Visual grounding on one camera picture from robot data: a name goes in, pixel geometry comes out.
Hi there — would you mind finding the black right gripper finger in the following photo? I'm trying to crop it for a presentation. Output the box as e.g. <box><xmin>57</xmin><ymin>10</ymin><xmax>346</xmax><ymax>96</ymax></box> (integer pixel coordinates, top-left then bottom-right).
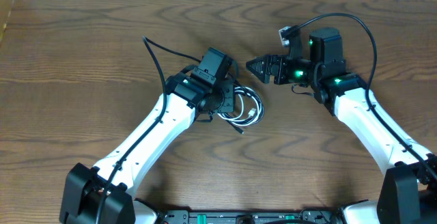
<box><xmin>246</xmin><ymin>63</ymin><xmax>270</xmax><ymax>84</ymax></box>
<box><xmin>246</xmin><ymin>55</ymin><xmax>272</xmax><ymax>68</ymax></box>

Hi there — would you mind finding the white usb cable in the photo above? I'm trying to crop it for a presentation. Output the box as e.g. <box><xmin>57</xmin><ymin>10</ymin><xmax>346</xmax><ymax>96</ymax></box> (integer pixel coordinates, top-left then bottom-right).
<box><xmin>217</xmin><ymin>86</ymin><xmax>264</xmax><ymax>126</ymax></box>

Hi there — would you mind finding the black usb cable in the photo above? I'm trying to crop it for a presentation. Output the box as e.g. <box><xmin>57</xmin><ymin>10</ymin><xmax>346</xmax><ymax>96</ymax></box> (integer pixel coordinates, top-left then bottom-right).
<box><xmin>218</xmin><ymin>75</ymin><xmax>266</xmax><ymax>135</ymax></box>

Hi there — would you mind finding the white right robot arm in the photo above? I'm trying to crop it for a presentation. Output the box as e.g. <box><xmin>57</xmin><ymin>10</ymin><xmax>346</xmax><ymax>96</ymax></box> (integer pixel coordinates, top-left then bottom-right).
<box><xmin>246</xmin><ymin>27</ymin><xmax>436</xmax><ymax>223</ymax></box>

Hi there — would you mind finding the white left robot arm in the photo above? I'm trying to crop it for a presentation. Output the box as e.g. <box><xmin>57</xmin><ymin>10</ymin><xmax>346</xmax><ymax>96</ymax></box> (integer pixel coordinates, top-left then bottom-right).
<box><xmin>59</xmin><ymin>48</ymin><xmax>234</xmax><ymax>224</ymax></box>

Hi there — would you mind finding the cardboard box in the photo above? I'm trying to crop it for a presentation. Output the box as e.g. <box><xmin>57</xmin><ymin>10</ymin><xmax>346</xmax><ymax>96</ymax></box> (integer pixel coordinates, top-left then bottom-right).
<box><xmin>0</xmin><ymin>0</ymin><xmax>14</xmax><ymax>40</ymax></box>

